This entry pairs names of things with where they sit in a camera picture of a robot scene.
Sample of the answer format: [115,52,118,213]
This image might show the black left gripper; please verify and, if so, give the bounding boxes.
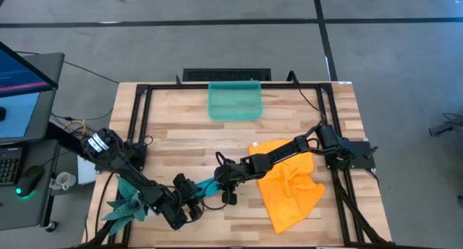
[164,193,203,231]

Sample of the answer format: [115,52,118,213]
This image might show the teal microfiber towel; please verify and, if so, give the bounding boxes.
[195,177,221,199]

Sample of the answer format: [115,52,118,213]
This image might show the orange microfiber towel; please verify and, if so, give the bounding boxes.
[248,139,326,235]

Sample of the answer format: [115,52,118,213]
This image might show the teal translucent plastic basket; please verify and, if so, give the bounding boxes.
[207,80,263,121]

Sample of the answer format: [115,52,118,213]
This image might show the artificial teal potted plant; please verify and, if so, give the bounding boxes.
[101,175,151,237]

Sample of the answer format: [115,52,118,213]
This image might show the black perforated floor vent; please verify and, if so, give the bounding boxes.
[182,68,272,83]

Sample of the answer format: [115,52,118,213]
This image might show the white paper sheet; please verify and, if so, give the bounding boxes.
[77,158,98,185]

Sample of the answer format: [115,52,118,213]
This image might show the clear glass mug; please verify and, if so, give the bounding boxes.
[48,172,77,191]

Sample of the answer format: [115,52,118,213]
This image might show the black computer mouse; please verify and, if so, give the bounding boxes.
[15,165,45,198]

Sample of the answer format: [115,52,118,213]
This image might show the grey computer desk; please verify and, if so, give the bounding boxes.
[0,52,66,232]

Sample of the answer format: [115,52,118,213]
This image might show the black keyboard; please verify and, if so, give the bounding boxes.
[0,146,22,187]

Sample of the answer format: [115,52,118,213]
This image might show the grey tripod base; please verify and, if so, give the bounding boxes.
[428,110,463,138]

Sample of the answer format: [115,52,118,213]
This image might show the computer monitor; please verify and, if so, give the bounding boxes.
[0,41,65,145]

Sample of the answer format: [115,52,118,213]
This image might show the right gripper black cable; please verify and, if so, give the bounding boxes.
[215,151,228,169]

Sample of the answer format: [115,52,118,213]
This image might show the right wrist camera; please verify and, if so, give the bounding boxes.
[221,190,238,206]

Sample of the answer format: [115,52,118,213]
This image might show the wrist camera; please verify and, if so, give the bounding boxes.
[221,190,238,206]
[172,173,198,198]

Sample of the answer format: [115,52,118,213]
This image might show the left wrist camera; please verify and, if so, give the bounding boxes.
[172,173,198,198]

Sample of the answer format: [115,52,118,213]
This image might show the black aluminium table frame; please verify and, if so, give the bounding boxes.
[82,81,395,248]

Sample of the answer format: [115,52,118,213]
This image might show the long black frame cable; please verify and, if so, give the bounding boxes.
[287,70,326,120]

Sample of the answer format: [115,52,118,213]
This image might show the yellow cable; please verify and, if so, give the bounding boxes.
[64,119,88,136]

